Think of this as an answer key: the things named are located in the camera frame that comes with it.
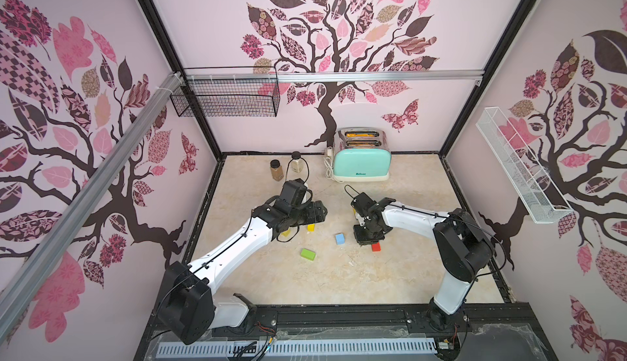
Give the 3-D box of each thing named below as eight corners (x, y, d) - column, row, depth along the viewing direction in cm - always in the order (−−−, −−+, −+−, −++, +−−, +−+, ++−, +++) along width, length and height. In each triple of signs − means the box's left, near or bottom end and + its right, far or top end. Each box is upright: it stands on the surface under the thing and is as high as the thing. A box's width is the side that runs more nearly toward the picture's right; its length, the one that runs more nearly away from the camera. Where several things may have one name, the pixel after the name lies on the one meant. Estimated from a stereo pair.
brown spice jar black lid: (274, 185, 114) (269, 167, 104) (275, 177, 117) (271, 159, 107) (282, 185, 114) (279, 167, 104) (283, 177, 117) (280, 159, 107)
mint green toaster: (333, 184, 111) (335, 157, 97) (332, 154, 123) (333, 127, 110) (386, 183, 111) (395, 157, 97) (379, 154, 123) (386, 127, 110)
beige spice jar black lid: (293, 172, 114) (291, 158, 107) (294, 164, 118) (292, 150, 111) (303, 172, 114) (302, 158, 107) (304, 164, 118) (303, 150, 110)
